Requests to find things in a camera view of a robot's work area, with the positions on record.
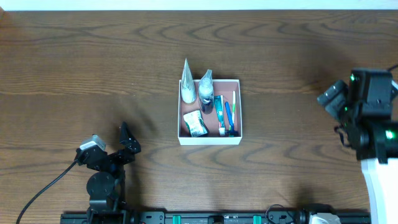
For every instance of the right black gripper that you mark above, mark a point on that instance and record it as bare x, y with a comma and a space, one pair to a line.
337, 101

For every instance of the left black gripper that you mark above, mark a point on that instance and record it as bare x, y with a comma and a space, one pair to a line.
115, 156

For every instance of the green white packet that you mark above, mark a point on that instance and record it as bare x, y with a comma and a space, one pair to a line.
195, 124

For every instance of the white Pantene tube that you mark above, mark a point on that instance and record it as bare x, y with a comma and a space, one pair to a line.
187, 88

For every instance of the clear spray bottle dark liquid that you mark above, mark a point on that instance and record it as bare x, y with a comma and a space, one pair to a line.
206, 92

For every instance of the green red toothpaste tube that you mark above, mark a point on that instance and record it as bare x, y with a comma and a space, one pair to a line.
219, 106

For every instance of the green white toothbrush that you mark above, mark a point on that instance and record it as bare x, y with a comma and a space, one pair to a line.
231, 116

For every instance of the blue disposable razor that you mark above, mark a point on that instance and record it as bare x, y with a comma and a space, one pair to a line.
226, 105

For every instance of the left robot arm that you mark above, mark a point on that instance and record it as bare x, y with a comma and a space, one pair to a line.
107, 188

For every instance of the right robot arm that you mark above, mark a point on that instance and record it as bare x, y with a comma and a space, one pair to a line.
363, 109

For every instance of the white box with pink interior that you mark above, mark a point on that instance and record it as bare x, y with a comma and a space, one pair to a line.
223, 87

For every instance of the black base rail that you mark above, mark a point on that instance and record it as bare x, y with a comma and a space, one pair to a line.
157, 217

